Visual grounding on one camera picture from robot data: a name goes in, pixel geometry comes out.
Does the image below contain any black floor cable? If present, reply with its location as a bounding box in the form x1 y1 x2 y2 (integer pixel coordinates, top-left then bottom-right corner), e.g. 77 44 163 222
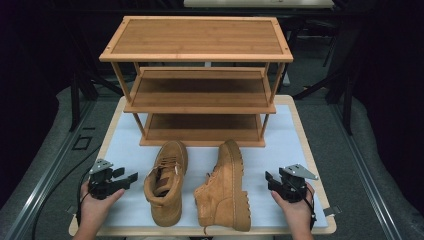
31 144 103 240

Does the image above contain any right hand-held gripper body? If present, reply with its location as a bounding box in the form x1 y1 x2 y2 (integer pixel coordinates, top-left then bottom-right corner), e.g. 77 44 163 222
281 163 319 204

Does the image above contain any wooden three-tier shoe rack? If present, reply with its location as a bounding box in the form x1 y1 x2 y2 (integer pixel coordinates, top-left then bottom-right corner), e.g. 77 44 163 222
98 15 294 148

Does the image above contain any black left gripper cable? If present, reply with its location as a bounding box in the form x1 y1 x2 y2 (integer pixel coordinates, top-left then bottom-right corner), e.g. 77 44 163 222
75 168 93 228

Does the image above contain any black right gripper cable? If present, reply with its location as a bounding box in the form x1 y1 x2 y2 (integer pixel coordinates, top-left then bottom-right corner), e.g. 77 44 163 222
299 184 317 231

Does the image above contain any black metal stand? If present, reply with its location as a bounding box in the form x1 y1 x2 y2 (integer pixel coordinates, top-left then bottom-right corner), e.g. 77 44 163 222
293 19 355 136
68 66 124 133

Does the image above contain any white table mat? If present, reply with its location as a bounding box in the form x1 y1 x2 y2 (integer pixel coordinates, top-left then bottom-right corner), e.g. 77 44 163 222
103 104 329 229

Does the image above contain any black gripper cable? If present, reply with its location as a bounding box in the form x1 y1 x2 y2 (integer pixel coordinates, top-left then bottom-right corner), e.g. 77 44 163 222
299 184 317 231
75 168 93 228

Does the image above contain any metal floor rail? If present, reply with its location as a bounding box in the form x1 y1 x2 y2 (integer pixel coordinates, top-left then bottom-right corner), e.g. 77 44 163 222
3 99 98 240
329 99 404 240

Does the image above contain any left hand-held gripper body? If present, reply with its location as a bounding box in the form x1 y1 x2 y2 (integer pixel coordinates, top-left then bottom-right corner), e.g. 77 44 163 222
87 158 116 201

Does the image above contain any person's left hand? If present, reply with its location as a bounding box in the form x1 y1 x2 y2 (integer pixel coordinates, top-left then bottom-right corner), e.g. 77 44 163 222
79 181 126 228

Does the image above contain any tan suede boot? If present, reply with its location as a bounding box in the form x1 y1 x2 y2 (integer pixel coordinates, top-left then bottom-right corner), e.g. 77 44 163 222
143 139 189 228
193 139 252 233

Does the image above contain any person's right hand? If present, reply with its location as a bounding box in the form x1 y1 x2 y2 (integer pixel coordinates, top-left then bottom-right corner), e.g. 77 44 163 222
270 182 316 228

